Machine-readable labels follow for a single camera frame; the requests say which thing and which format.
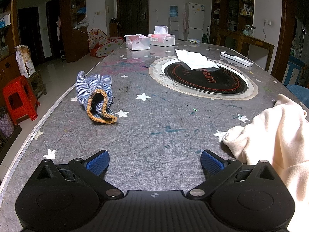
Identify polka-dot play tent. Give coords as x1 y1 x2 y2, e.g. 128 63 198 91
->
87 28 125 58

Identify white power strip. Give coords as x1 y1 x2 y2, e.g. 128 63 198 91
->
220 52 253 67

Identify built-in round induction hob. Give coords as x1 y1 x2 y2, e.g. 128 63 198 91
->
148 56 259 101

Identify red plastic stool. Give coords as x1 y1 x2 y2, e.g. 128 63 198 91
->
2 75 38 125

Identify tall white tissue box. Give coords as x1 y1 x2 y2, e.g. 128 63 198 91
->
147 26 176 47

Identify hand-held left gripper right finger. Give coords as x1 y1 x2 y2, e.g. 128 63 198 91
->
186 149 277 200

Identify wide wooden shelf cabinet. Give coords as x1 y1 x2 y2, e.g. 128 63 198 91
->
210 0 255 45

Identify cream sweatshirt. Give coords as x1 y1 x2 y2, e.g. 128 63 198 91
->
222 93 309 232

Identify low white tissue box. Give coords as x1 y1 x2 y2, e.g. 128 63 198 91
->
124 34 150 51

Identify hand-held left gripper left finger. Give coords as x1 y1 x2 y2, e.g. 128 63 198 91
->
36 149 122 200

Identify white paper tissue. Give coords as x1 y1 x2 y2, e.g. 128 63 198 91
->
175 49 220 70

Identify dark entrance door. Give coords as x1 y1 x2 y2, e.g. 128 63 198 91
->
116 0 150 35

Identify blue chair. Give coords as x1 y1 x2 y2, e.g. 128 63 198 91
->
285 84 309 102

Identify white paper sack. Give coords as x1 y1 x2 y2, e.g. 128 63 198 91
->
14 45 36 78

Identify blue knit work glove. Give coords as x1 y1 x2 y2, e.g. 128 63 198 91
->
76 71 118 125

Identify white refrigerator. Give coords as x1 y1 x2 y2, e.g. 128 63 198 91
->
185 2 205 41

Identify wooden stool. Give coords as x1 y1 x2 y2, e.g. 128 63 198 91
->
26 70 47 99

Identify white water dispenser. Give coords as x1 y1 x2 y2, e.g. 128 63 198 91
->
168 17 180 41

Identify tall wooden display cabinet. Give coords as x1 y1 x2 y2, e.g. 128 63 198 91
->
59 0 90 63

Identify dark wooden side table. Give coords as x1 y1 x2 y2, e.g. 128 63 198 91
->
216 27 276 72

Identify grey star-print table cover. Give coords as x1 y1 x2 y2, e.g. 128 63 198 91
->
0 40 309 232

